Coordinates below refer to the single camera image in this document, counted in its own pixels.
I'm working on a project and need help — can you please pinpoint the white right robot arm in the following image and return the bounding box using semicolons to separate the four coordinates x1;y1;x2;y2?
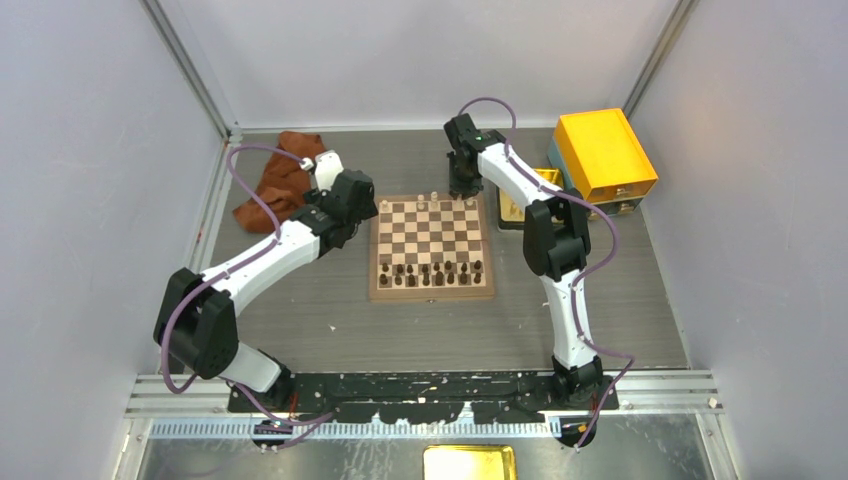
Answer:
444;113;603;411

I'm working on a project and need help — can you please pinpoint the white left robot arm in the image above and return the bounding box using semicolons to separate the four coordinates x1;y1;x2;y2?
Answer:
153;169;378;413

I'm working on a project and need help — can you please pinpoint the brown cloth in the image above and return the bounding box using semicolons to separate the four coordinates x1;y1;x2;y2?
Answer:
232;131;326;234

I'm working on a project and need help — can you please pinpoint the gold metal tin tray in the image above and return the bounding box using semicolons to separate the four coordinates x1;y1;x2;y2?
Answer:
496;167;573;231

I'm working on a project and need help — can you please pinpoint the wooden chessboard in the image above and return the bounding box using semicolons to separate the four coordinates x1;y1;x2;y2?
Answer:
369;192;495;302

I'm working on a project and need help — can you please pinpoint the yellow drawer box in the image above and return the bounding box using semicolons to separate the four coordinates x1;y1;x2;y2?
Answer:
547;108;658;215

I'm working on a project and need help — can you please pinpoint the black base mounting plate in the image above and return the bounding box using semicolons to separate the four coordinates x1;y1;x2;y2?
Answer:
228;371;618;425

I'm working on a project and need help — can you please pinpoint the gold tin lid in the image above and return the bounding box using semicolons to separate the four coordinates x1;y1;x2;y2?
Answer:
422;445;517;480

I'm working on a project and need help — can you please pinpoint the aluminium front rail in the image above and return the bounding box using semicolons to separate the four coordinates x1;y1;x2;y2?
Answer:
125;370;724;447

